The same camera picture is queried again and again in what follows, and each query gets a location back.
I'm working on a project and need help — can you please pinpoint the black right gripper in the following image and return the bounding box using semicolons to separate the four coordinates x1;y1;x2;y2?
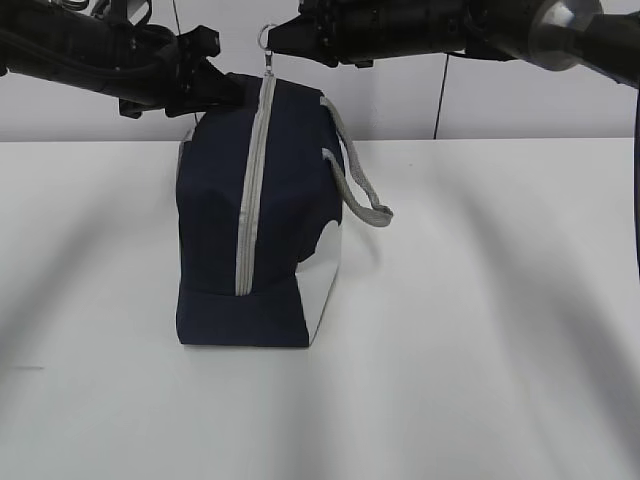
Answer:
267;0;468;68

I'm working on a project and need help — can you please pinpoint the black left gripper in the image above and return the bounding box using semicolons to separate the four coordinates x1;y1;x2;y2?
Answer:
119;25;245;119

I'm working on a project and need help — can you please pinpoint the navy insulated lunch bag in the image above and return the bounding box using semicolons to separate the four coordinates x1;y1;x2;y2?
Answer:
176;67;393;348

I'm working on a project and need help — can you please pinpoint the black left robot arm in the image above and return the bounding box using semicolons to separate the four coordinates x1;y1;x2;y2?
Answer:
1;1;244;119

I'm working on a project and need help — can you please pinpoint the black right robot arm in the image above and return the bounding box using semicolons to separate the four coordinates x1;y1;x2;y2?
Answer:
267;0;639;88

